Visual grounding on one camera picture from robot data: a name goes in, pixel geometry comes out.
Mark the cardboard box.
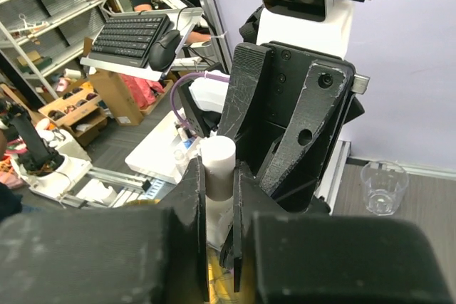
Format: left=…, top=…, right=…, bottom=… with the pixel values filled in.
left=81, top=38, right=143, bottom=126

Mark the yellow plaid shirt sleeve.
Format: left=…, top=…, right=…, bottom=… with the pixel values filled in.
left=207, top=248, right=239, bottom=304

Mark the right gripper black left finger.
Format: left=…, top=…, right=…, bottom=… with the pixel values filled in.
left=1, top=157, right=209, bottom=303

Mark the white supply tray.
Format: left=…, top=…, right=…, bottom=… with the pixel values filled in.
left=125, top=111, right=201, bottom=184

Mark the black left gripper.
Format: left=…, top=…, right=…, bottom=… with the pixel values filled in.
left=217, top=41, right=364, bottom=212

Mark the aluminium frame rail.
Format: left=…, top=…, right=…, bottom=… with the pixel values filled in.
left=28, top=167, right=179, bottom=209

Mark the black computer keyboard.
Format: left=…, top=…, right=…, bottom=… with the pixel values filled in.
left=88, top=14, right=174, bottom=68

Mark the clear plastic cup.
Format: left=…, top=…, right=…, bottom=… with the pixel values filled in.
left=360, top=161, right=410, bottom=216

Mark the silver keyboard tray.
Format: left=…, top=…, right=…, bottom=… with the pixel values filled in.
left=81, top=7, right=203, bottom=80

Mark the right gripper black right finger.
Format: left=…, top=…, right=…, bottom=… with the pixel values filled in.
left=231, top=164, right=452, bottom=303

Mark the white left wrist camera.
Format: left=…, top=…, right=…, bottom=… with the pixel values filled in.
left=256, top=0, right=367, bottom=58

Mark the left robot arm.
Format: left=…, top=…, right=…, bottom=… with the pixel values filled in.
left=177, top=41, right=369, bottom=212

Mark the clear nail polish bottle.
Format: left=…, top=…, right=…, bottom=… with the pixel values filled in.
left=206, top=196, right=233, bottom=251

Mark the black computer mouse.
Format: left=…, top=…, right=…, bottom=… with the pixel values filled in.
left=148, top=29, right=181, bottom=71

